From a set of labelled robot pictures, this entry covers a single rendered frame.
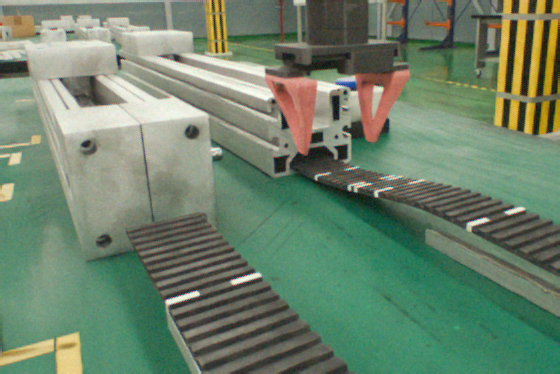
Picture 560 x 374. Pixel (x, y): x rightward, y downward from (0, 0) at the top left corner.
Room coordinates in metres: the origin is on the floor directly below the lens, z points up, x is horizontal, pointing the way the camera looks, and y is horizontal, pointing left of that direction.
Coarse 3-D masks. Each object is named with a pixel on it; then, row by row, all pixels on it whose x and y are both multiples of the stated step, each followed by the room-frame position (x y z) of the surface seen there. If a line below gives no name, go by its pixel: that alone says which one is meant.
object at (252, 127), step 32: (128, 64) 1.11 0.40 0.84; (160, 64) 0.86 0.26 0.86; (192, 64) 0.95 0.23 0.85; (224, 64) 0.81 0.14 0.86; (160, 96) 0.88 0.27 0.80; (192, 96) 0.72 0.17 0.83; (224, 96) 0.63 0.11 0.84; (256, 96) 0.52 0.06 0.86; (320, 96) 0.55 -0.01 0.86; (224, 128) 0.61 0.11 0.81; (256, 128) 0.52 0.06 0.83; (288, 128) 0.51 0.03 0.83; (320, 128) 0.53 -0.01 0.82; (256, 160) 0.53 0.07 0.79; (288, 160) 0.51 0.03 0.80
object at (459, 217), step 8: (496, 200) 0.33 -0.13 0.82; (464, 208) 0.32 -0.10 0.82; (472, 208) 0.32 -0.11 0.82; (480, 208) 0.32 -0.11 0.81; (488, 208) 0.32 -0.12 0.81; (496, 208) 0.32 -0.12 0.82; (504, 208) 0.32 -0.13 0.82; (512, 208) 0.32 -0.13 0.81; (440, 216) 0.31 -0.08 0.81; (448, 216) 0.31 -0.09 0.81; (456, 216) 0.31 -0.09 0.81; (464, 216) 0.31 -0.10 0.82; (472, 216) 0.30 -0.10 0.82; (480, 216) 0.31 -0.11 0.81; (488, 216) 0.31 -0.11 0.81; (456, 224) 0.30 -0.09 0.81; (464, 224) 0.30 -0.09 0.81
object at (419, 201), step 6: (456, 186) 0.37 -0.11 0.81; (432, 192) 0.36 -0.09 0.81; (438, 192) 0.36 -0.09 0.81; (444, 192) 0.36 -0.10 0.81; (450, 192) 0.35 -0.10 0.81; (456, 192) 0.35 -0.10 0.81; (462, 192) 0.35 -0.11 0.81; (468, 192) 0.36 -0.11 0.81; (408, 198) 0.35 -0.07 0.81; (414, 198) 0.35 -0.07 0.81; (420, 198) 0.35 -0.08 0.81; (426, 198) 0.35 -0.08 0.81; (432, 198) 0.34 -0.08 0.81; (438, 198) 0.34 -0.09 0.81; (444, 198) 0.34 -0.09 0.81; (408, 204) 0.34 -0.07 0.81; (414, 204) 0.34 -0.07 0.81; (420, 204) 0.33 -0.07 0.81
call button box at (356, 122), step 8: (352, 88) 0.67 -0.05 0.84; (376, 88) 0.68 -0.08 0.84; (352, 96) 0.64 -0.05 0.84; (376, 96) 0.66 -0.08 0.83; (344, 104) 0.64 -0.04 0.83; (352, 104) 0.64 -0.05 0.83; (376, 104) 0.66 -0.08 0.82; (352, 112) 0.64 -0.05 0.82; (352, 120) 0.64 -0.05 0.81; (360, 120) 0.65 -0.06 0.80; (344, 128) 0.64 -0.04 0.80; (352, 128) 0.64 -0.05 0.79; (360, 128) 0.65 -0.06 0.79; (384, 128) 0.67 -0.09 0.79; (352, 136) 0.64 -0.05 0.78; (360, 136) 0.65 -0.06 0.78
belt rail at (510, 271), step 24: (432, 216) 0.33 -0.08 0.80; (432, 240) 0.33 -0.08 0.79; (456, 240) 0.32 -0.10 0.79; (480, 240) 0.29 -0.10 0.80; (480, 264) 0.29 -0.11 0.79; (504, 264) 0.28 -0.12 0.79; (528, 264) 0.26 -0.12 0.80; (528, 288) 0.26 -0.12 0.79; (552, 288) 0.26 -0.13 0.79; (552, 312) 0.25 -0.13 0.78
